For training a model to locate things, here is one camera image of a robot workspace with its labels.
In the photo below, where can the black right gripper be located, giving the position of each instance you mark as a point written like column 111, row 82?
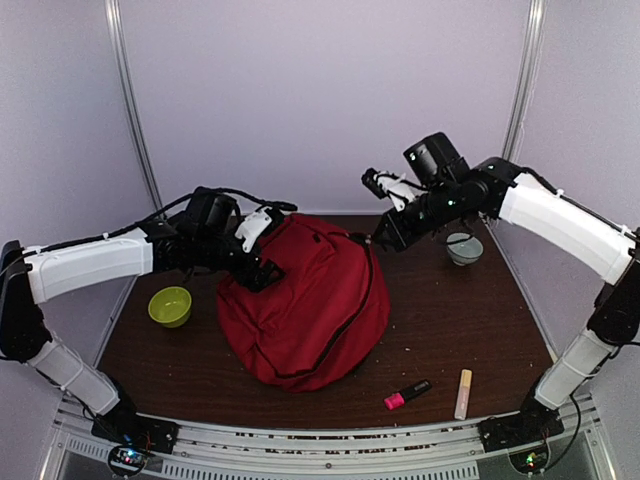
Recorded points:
column 402, row 238

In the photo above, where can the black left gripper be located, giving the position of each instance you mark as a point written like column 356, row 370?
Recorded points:
column 258, row 281

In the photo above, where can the red student backpack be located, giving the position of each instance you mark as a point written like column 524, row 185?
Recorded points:
column 321, row 320

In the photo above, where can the pink black highlighter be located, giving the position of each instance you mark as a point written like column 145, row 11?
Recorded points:
column 409, row 393

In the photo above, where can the pale yellow highlighter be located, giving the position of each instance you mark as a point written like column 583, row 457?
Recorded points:
column 463, row 395

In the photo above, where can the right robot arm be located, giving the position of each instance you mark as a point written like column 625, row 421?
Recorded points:
column 447, row 189

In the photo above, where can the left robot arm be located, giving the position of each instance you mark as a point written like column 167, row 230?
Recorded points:
column 200, row 230

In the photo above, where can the pale blue ceramic bowl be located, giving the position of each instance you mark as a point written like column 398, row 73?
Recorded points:
column 463, row 248

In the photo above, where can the lime green bowl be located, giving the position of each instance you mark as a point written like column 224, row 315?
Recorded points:
column 170, row 307

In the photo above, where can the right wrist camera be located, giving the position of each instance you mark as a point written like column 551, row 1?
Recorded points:
column 387, row 185

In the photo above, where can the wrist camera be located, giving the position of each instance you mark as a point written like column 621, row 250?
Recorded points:
column 262, row 222
column 387, row 185

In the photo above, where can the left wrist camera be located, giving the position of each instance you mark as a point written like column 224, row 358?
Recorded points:
column 262, row 222

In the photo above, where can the front aluminium rail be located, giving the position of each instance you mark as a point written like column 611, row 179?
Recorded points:
column 451, row 450

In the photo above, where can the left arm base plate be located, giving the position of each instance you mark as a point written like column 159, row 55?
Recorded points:
column 148, row 434

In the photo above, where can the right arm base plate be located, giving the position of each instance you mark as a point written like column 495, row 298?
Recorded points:
column 507, row 432

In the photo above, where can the right aluminium frame post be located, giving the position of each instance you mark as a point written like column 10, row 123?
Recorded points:
column 527, row 72

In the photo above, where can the aluminium frame post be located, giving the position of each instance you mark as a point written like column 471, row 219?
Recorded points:
column 527, row 72
column 117, row 36

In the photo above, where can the left aluminium frame post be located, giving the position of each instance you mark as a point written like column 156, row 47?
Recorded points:
column 117, row 36

